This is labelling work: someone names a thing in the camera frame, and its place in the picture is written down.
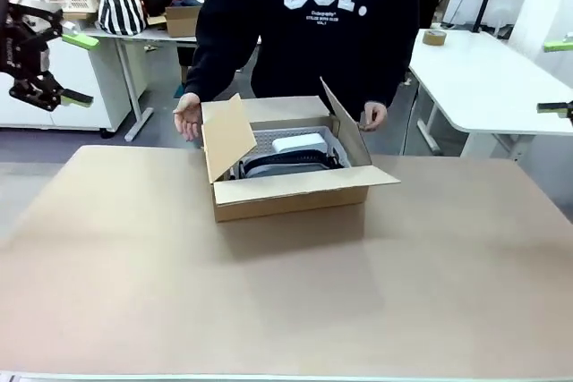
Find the black white striped bag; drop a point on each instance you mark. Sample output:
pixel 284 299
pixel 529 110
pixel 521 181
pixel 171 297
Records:
pixel 118 6

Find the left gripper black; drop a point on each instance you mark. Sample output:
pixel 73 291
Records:
pixel 13 55

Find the brown cardboard shipping box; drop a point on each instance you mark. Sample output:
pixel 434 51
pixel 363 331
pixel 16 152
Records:
pixel 286 201

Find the brown packing tape roll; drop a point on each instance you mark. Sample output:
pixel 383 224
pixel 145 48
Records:
pixel 434 41

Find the person's left hand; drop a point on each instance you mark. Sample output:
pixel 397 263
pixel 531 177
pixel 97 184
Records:
pixel 375 116

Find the white cabinet with wooden top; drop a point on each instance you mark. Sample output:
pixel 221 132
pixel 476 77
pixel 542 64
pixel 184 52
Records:
pixel 89 87

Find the white device in box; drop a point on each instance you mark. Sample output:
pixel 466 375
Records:
pixel 262 145

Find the small open cardboard box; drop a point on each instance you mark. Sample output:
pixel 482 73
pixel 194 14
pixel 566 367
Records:
pixel 181 22

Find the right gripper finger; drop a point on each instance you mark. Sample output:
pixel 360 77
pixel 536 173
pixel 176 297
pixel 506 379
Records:
pixel 559 45
pixel 555 107

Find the black and grey pouch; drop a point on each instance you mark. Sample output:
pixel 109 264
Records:
pixel 277 167

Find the person black CGP sweatshirt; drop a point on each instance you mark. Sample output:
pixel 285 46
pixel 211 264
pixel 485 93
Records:
pixel 309 55

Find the white desk with grey legs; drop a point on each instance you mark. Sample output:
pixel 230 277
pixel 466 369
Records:
pixel 112 36

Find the person's left forearm black sleeve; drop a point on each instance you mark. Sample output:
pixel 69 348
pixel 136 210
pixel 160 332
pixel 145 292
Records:
pixel 389 82

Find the white round object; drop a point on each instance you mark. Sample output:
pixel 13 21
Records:
pixel 31 1

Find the person's right hand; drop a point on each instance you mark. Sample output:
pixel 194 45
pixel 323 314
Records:
pixel 189 116

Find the small white box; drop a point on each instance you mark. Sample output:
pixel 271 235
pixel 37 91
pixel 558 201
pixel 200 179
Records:
pixel 297 144

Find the white table with white legs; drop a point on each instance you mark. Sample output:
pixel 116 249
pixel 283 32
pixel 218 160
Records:
pixel 483 87

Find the person's right forearm black sleeve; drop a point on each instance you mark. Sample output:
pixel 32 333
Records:
pixel 208 73

